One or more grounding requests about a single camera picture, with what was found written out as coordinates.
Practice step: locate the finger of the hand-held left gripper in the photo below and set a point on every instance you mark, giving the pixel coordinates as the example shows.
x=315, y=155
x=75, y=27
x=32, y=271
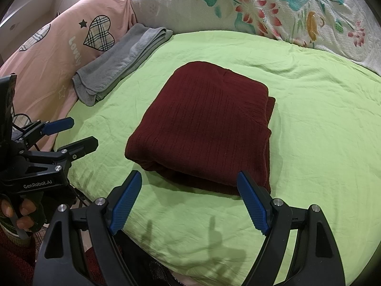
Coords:
x=83, y=146
x=59, y=125

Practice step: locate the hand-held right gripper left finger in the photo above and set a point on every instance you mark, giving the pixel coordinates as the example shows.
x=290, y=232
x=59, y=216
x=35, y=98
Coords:
x=126, y=205

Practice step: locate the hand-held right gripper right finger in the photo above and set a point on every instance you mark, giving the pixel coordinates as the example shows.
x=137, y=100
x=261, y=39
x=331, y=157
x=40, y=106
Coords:
x=253, y=205

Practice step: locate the maroon knit sweater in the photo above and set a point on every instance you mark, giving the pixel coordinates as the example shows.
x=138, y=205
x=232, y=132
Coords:
x=202, y=119

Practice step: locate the person's left hand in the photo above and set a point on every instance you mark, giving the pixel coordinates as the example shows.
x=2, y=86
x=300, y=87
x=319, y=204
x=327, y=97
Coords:
x=26, y=211

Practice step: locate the light green bed sheet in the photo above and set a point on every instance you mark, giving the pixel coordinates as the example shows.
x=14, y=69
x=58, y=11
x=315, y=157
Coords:
x=312, y=155

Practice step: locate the pink heart-print pillow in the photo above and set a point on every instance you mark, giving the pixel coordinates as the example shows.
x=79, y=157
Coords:
x=59, y=44

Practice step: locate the grey towel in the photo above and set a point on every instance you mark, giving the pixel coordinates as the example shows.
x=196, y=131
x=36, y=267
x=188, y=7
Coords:
x=119, y=62

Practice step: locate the person's red plaid clothing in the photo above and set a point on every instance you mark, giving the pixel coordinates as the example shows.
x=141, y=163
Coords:
x=18, y=262

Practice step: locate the white cabinet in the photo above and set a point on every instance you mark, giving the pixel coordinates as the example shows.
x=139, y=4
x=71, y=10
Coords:
x=35, y=0

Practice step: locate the white floral quilt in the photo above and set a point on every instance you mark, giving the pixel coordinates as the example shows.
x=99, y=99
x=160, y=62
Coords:
x=184, y=9

